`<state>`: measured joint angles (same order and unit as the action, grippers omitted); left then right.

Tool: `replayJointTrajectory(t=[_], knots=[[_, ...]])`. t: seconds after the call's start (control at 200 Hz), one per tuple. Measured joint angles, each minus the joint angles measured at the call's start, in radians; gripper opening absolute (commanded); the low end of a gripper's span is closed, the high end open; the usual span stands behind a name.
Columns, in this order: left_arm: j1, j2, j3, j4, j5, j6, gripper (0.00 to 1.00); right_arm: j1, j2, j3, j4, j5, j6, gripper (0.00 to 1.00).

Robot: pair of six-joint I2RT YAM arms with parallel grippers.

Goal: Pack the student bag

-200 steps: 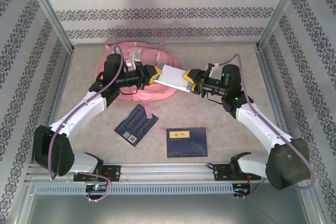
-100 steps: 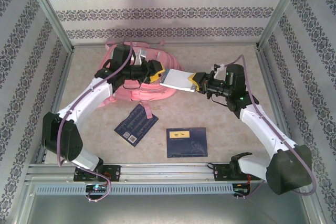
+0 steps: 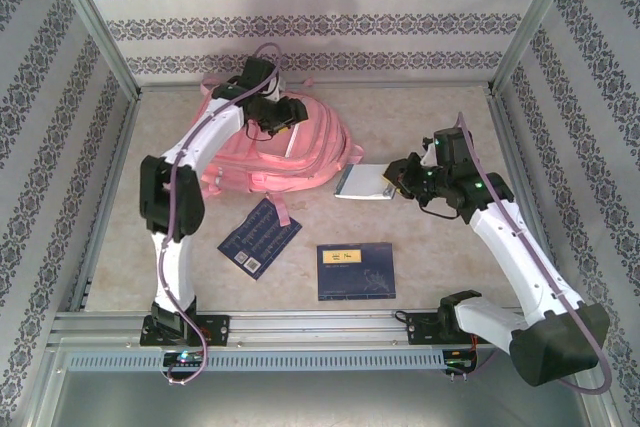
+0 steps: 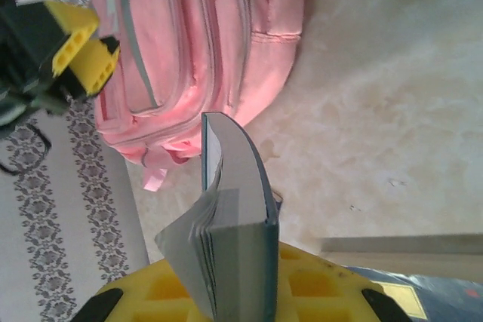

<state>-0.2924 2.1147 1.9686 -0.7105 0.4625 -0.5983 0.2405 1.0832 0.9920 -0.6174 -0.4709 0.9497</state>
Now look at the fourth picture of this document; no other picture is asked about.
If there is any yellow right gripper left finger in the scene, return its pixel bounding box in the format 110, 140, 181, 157
77, 257, 212, 322

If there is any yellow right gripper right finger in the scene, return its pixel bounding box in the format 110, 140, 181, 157
277, 242, 397, 322

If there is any pink school backpack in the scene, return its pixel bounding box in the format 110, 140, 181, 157
90, 0, 348, 193

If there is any dark blue yellow-label notebook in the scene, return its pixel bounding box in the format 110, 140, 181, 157
346, 265, 483, 322

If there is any grey teal book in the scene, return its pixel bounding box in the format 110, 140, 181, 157
154, 111, 284, 322

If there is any thin black cable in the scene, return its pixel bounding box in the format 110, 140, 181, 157
0, 124, 52, 176

